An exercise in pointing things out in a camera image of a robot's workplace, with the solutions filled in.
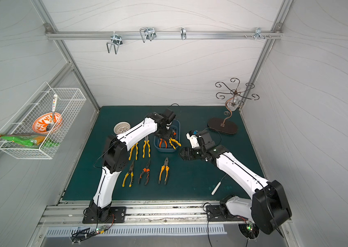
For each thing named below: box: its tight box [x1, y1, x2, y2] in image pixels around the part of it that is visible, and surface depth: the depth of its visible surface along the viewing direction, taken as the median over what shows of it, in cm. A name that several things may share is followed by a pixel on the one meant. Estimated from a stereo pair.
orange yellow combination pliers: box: [158, 157, 170, 186], surface depth 90 cm
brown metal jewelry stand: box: [207, 77, 260, 135], surface depth 97 cm
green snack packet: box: [0, 133, 61, 149], surface depth 56 cm
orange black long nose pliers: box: [137, 158, 151, 186], surface depth 88 cm
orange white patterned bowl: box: [31, 112, 63, 135], surface depth 68 cm
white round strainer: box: [113, 121, 131, 135], surface depth 106 cm
